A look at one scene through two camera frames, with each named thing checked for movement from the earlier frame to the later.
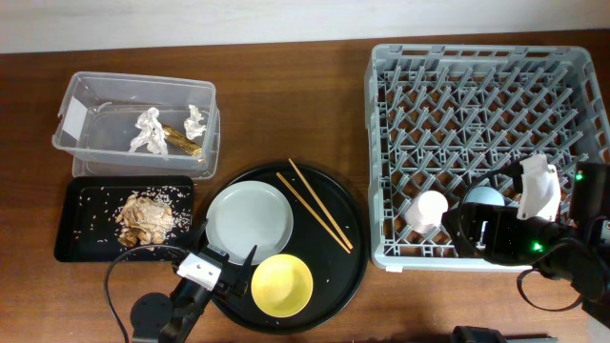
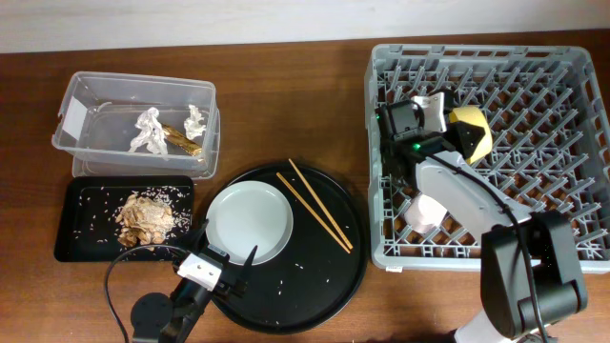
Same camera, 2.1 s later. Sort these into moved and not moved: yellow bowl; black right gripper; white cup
Moved: black right gripper; yellow bowl
Not moved: white cup
